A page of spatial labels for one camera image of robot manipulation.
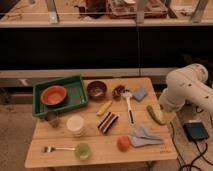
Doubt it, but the white cup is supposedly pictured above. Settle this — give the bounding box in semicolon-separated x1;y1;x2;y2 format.
66;115;84;136

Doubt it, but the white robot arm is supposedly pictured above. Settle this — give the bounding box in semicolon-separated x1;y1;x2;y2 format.
159;63;213;117

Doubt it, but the dark red dried fruit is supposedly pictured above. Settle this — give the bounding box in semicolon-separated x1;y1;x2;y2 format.
112;85;125;100

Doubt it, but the small brown cup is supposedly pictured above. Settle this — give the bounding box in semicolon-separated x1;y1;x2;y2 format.
45;111;60;128

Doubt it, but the blue sponge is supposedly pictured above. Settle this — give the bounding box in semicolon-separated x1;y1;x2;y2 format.
133;87;147;102

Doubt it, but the purple bowl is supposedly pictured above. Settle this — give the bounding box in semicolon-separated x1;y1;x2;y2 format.
87;81;107;99

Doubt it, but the grey folded cloth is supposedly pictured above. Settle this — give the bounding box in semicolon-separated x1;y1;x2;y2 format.
129;123;164;148

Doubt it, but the green plastic tray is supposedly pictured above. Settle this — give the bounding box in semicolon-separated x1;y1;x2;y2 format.
32;75;88;118

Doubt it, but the green small bowl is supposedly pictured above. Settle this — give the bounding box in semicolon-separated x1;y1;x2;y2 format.
74;143;91;160

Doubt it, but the orange bowl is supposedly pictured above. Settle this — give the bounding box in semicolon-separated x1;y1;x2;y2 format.
40;85;67;106

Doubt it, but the black foot pedal box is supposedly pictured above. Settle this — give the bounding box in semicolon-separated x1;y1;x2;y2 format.
183;122;209;141

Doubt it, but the yellow corn cob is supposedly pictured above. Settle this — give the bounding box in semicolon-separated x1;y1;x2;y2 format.
96;100;112;116

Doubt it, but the red apple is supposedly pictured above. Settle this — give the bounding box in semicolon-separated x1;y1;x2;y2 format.
117;136;130;152

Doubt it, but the black cable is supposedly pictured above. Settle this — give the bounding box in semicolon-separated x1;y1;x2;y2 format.
169;121;213;171

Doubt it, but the striped brown cake slice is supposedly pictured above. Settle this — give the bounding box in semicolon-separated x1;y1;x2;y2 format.
98;112;119;134

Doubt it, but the metal fork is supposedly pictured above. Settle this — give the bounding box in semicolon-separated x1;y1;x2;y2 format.
43;146;75;153

